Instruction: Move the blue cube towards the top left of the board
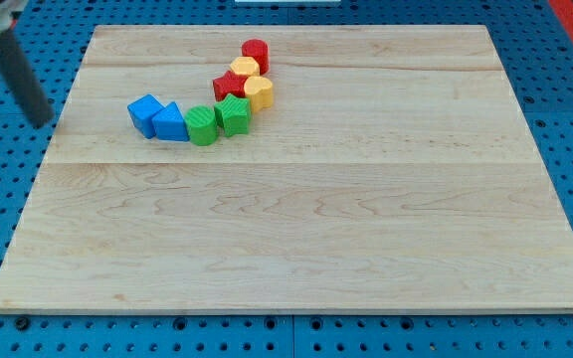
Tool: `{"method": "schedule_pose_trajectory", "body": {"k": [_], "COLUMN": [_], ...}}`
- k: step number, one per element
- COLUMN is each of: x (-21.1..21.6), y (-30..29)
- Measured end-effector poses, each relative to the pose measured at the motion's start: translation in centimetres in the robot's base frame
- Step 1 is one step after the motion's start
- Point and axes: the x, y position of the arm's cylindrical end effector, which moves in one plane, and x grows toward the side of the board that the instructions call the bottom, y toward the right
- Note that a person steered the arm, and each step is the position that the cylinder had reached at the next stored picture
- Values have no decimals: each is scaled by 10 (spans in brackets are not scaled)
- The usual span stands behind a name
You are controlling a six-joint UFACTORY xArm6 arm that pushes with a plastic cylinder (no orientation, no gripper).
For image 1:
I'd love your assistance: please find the green cylinder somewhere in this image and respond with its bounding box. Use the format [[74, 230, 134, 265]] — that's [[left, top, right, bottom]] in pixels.
[[185, 105, 218, 146]]

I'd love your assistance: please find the red star block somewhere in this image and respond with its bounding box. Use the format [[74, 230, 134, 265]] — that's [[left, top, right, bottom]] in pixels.
[[212, 71, 247, 101]]

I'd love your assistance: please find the red cylinder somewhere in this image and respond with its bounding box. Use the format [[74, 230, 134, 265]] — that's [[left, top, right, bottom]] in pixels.
[[241, 39, 270, 75]]

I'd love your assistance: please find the wooden board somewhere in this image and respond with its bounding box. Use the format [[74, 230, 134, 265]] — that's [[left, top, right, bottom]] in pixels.
[[0, 25, 573, 315]]

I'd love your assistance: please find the blue triangular prism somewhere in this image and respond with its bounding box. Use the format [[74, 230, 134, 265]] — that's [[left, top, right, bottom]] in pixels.
[[152, 102, 189, 141]]

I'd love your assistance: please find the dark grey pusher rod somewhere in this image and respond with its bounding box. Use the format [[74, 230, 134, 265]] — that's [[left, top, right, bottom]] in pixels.
[[0, 30, 55, 128]]

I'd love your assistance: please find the green star block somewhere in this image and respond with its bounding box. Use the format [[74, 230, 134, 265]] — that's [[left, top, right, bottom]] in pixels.
[[214, 93, 252, 137]]

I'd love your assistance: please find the blue cube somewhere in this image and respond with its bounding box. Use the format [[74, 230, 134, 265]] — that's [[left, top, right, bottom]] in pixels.
[[127, 93, 164, 139]]

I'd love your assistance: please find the yellow hexagon block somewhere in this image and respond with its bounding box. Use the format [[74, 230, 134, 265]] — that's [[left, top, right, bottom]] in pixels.
[[229, 56, 261, 77]]

